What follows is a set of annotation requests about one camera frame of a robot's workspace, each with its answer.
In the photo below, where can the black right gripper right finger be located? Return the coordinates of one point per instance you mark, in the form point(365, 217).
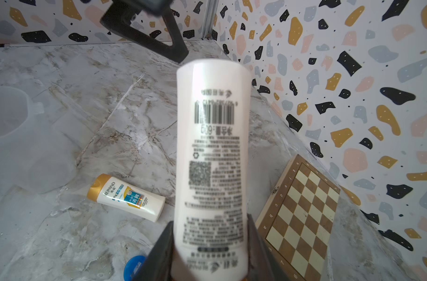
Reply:
point(262, 264)

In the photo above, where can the clear plastic container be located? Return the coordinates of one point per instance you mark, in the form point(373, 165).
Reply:
point(31, 154)

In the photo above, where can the white tube gold cap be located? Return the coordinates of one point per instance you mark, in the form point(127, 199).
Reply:
point(113, 192)

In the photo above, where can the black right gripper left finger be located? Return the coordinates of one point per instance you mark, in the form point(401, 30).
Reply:
point(157, 265)

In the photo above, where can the white lotion tube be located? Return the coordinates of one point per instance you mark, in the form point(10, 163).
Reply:
point(210, 222)

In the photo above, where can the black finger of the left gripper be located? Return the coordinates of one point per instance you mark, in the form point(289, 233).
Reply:
point(120, 19)

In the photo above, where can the blue container lid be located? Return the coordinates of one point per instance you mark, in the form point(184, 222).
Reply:
point(132, 267)

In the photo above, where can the wooden chessboard box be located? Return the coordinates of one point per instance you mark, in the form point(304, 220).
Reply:
point(297, 219)

